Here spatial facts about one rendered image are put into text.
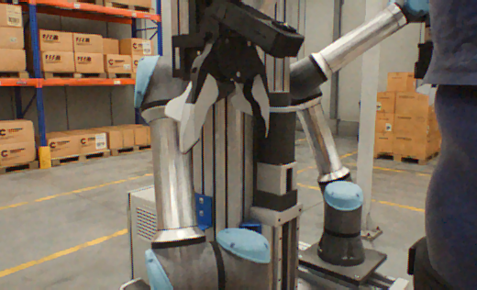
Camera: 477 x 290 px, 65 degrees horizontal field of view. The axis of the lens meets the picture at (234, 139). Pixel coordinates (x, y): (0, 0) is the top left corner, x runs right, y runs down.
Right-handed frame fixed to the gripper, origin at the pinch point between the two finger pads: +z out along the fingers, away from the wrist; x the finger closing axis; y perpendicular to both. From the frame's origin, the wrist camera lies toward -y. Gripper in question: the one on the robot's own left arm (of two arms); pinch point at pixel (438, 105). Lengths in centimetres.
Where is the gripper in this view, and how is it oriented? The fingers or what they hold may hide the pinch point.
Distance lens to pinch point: 138.6
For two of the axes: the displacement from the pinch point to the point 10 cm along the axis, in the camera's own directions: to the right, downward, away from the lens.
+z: 0.0, 9.9, 1.6
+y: -7.5, -1.0, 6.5
